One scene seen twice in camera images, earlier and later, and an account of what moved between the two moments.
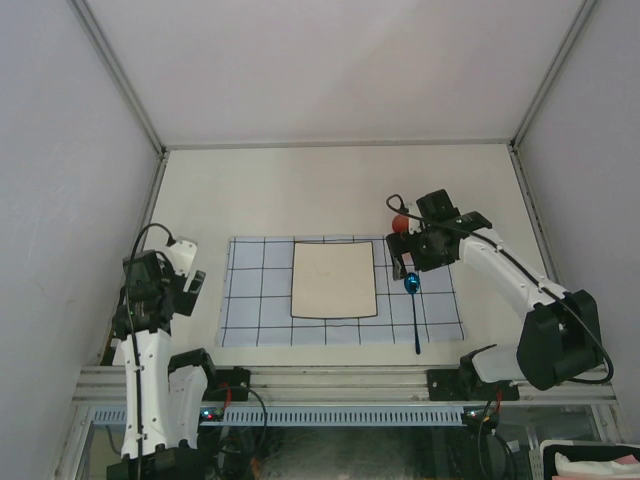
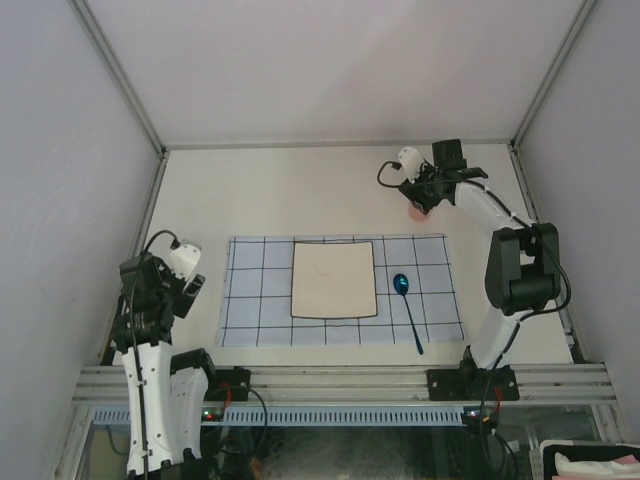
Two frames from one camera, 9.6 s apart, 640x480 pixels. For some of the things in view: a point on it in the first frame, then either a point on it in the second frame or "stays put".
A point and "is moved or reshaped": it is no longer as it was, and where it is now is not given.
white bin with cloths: x=563 y=459 stays put
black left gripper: x=183 y=300 stays put
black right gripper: x=399 y=244 → x=413 y=190
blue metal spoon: x=412 y=283 is moved or reshaped
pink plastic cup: x=400 y=223 is moved or reshaped
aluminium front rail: x=105 y=386 stays put
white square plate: x=333 y=280 stays put
